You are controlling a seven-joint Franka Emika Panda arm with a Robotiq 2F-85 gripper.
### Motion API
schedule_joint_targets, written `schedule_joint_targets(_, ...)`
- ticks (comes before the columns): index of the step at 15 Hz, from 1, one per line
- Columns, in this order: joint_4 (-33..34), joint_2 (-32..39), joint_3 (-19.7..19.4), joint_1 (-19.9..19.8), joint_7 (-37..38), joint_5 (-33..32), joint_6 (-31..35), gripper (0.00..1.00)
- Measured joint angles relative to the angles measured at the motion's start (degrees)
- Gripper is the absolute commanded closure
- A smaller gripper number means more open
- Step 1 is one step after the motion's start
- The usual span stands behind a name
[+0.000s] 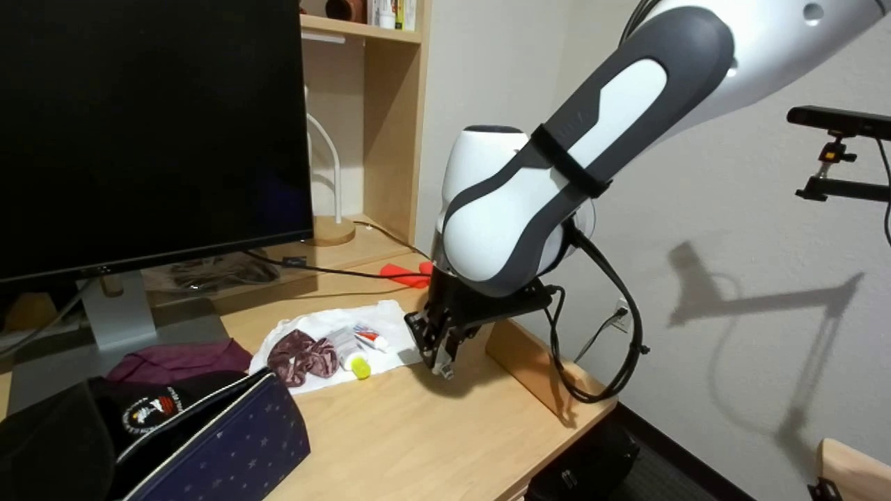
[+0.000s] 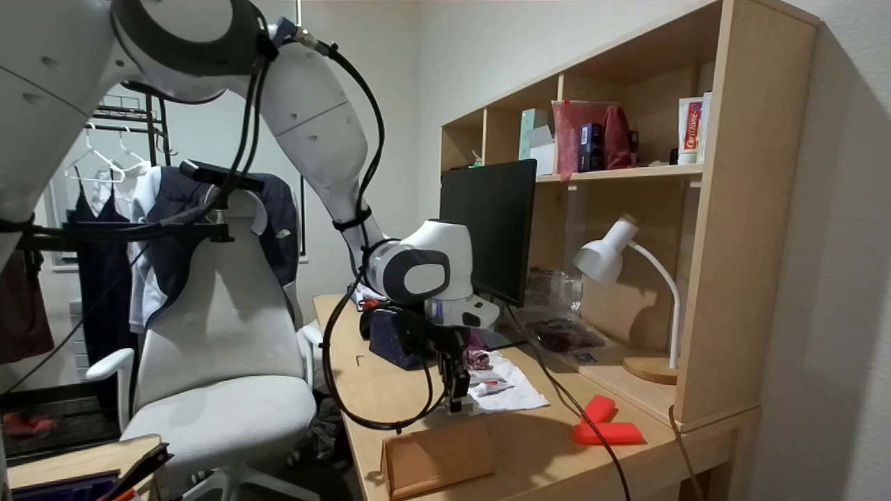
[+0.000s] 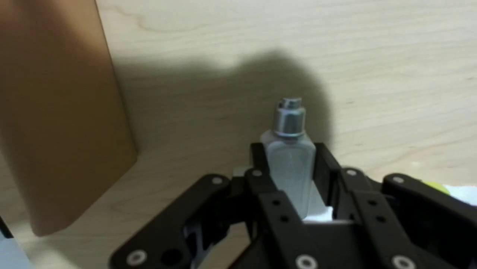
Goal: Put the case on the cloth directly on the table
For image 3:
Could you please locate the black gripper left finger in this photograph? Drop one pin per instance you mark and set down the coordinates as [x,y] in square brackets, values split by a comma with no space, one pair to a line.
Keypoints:
[258,224]

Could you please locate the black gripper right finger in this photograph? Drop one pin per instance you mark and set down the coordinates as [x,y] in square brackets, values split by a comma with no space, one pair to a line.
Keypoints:
[392,218]

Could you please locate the wooden block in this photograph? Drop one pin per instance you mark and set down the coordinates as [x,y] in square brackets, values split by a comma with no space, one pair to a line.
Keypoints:
[53,114]

